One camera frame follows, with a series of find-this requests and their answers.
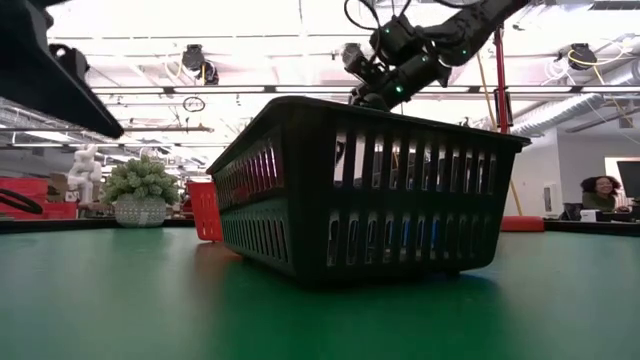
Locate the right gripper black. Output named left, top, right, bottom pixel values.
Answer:
left=349, top=53, right=452, bottom=112

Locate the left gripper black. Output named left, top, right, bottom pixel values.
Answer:
left=0, top=0, right=125, bottom=141

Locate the black slotted plastic basket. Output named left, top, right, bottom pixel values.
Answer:
left=206, top=95, right=532, bottom=287

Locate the stack of red bins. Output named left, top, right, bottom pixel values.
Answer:
left=0, top=176, right=79, bottom=221

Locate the white sculpture figure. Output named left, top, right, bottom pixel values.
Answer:
left=66, top=143, right=104, bottom=205

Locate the brown cardboard box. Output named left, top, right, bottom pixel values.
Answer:
left=48, top=172, right=70, bottom=202

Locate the red stand with round base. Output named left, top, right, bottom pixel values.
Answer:
left=492, top=27, right=546, bottom=233

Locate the green plant in white pot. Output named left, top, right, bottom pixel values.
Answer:
left=101, top=154, right=180, bottom=230

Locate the red slotted plastic basket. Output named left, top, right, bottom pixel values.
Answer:
left=187, top=181, right=225, bottom=244

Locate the person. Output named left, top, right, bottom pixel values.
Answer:
left=579, top=174, right=632, bottom=215

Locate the dark computer monitor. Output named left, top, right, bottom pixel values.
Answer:
left=615, top=159, right=640, bottom=201

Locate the black ceiling cord reel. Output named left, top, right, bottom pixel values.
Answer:
left=180, top=43, right=220, bottom=86
left=567, top=42, right=600, bottom=72
left=48, top=43, right=91, bottom=84

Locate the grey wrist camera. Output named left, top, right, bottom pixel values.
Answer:
left=341, top=42, right=374, bottom=84

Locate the thin tan cord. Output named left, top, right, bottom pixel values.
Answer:
left=474, top=49, right=524, bottom=217

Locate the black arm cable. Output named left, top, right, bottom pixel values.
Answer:
left=343, top=0, right=381, bottom=32

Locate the black cable loop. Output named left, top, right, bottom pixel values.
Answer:
left=0, top=187, right=45, bottom=216

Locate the black hanging ring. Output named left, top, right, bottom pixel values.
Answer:
left=182, top=95, right=207, bottom=114

